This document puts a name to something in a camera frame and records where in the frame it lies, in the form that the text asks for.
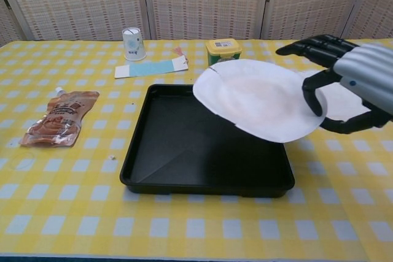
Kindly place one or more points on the upturned white paper cup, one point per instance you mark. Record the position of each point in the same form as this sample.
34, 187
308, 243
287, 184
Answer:
133, 45

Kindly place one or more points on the yellow checked tablecloth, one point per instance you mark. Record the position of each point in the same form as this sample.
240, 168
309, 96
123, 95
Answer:
92, 206

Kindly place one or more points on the white paper plate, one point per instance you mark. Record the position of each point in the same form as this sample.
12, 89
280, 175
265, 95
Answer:
340, 105
258, 102

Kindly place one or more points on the green tub with yellow lid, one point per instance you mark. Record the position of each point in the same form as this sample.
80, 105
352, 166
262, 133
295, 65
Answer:
222, 48

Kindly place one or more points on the black plastic tray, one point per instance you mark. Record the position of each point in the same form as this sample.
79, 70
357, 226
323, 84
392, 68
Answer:
172, 151

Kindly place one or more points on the woven folding screen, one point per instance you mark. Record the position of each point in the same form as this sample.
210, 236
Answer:
199, 1

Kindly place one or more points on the brown sauce pouch with spout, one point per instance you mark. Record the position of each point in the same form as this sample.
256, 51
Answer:
58, 117

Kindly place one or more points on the pink tassel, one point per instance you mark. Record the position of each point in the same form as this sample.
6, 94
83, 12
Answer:
178, 50

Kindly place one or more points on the white and blue paper card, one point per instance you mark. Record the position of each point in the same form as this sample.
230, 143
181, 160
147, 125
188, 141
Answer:
147, 68

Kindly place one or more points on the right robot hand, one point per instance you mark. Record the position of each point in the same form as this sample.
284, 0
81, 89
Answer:
368, 68

